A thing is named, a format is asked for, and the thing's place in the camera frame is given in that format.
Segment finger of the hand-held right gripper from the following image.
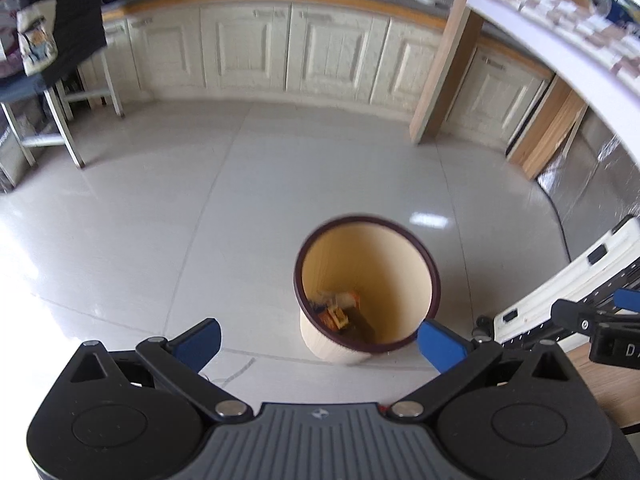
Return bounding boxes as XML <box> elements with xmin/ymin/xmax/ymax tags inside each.
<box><xmin>612</xmin><ymin>288</ymin><xmax>640</xmax><ymax>311</ymax></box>
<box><xmin>552</xmin><ymin>298</ymin><xmax>640</xmax><ymax>334</ymax></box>

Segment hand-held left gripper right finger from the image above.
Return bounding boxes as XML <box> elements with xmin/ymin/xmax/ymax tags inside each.
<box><xmin>389</xmin><ymin>320</ymin><xmax>583</xmax><ymax>418</ymax></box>

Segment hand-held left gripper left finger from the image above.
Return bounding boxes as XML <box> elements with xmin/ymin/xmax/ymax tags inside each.
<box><xmin>55</xmin><ymin>317</ymin><xmax>252</xmax><ymax>422</ymax></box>

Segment cream waste bin dark rim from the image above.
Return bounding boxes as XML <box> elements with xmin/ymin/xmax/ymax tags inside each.
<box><xmin>293</xmin><ymin>214</ymin><xmax>442</xmax><ymax>365</ymax></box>

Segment orange snack packet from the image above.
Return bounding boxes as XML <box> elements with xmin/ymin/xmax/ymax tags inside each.
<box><xmin>317</xmin><ymin>304</ymin><xmax>352</xmax><ymax>334</ymax></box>

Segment white appliance on casters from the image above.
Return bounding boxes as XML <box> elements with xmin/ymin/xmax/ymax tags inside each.
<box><xmin>475</xmin><ymin>214</ymin><xmax>640</xmax><ymax>347</ymax></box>

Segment silver foil sheet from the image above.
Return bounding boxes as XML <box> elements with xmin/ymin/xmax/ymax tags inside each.
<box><xmin>537</xmin><ymin>109</ymin><xmax>640</xmax><ymax>262</ymax></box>

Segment wooden side panel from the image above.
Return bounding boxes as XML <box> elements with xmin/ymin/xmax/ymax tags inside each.
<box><xmin>507</xmin><ymin>75</ymin><xmax>589</xmax><ymax>181</ymax></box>

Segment white metal stool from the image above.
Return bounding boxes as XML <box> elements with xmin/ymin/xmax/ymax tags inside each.
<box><xmin>0</xmin><ymin>49</ymin><xmax>126</xmax><ymax>169</ymax></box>

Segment wooden table leg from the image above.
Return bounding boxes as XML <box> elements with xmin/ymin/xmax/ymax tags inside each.
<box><xmin>409</xmin><ymin>0</ymin><xmax>484</xmax><ymax>146</ymax></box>

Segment white kitchen cabinets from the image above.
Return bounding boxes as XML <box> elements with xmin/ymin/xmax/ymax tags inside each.
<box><xmin>79</xmin><ymin>0</ymin><xmax>556</xmax><ymax>152</ymax></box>

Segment cartoon print tote bag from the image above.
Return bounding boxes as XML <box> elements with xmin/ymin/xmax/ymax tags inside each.
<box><xmin>14</xmin><ymin>4</ymin><xmax>59</xmax><ymax>77</ymax></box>

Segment black cloth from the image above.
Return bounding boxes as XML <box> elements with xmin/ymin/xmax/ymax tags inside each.
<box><xmin>30</xmin><ymin>0</ymin><xmax>109</xmax><ymax>84</ymax></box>

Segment black floor cable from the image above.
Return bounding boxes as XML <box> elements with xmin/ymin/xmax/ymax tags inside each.
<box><xmin>537</xmin><ymin>179</ymin><xmax>572</xmax><ymax>263</ymax></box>

